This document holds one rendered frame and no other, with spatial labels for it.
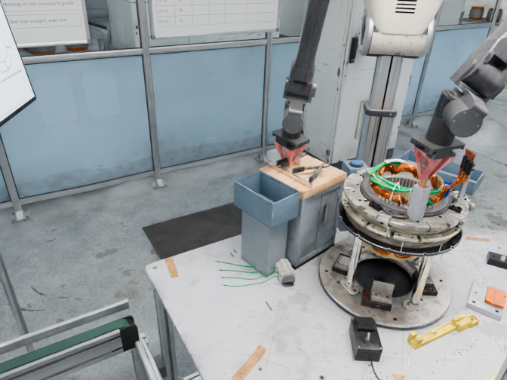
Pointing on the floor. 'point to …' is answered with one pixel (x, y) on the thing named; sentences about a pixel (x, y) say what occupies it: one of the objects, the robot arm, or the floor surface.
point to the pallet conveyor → (80, 348)
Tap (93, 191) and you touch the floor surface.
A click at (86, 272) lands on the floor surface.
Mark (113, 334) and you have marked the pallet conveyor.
